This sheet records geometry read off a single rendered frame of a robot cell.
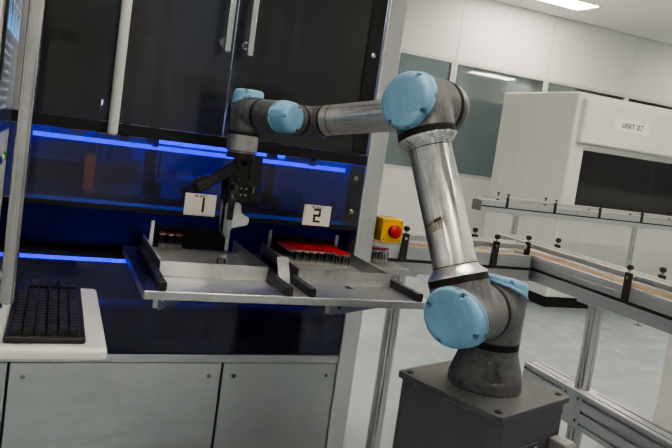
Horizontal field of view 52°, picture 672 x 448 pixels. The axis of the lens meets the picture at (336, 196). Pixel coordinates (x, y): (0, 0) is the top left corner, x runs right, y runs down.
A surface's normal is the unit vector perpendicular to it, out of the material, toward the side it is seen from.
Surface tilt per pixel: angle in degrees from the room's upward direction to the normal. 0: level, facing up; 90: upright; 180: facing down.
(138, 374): 90
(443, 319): 97
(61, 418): 90
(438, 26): 90
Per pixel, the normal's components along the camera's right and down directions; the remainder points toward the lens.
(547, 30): 0.37, 0.13
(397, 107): -0.63, -0.15
